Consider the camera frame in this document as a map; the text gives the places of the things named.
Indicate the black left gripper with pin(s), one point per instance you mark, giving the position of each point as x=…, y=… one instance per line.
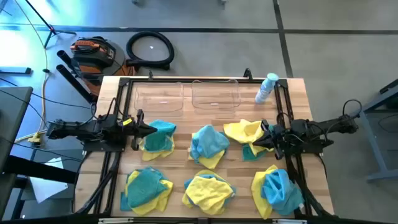
x=139, y=115

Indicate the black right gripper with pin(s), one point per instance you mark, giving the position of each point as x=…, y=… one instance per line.
x=279, y=154

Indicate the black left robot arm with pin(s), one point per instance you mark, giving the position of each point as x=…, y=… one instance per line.
x=77, y=129

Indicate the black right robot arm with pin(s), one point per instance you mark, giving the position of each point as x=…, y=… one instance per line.
x=326, y=126

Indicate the clear plastic basket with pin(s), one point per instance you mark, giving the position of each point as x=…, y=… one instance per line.
x=216, y=93
x=158, y=96

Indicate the pale blue spray bottle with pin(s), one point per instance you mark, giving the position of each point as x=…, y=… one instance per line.
x=264, y=91

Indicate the small black table clamp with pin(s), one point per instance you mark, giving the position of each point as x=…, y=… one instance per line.
x=150, y=75

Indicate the black vacuum wand tube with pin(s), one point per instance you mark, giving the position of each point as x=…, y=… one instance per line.
x=71, y=79
x=63, y=56

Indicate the orange and black shop vacuum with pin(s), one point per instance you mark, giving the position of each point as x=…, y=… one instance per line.
x=93, y=53

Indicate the yellow power plug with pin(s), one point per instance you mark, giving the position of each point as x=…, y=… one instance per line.
x=35, y=139

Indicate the black desk beam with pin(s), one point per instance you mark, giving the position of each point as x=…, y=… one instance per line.
x=40, y=169

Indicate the white paper sheet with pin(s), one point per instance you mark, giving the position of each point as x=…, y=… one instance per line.
x=46, y=189

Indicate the dark grey desk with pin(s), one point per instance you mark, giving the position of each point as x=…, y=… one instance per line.
x=12, y=124

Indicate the black tripod stand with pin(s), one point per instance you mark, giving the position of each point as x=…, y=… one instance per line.
x=53, y=31

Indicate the black flat foot bar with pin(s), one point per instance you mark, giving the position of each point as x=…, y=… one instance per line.
x=15, y=70

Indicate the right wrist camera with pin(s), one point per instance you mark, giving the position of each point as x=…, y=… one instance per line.
x=280, y=130

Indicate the silver metal bracket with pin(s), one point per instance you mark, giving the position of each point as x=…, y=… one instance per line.
x=289, y=221
x=115, y=220

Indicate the grey-blue table frame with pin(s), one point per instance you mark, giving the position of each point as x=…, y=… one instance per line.
x=374, y=149

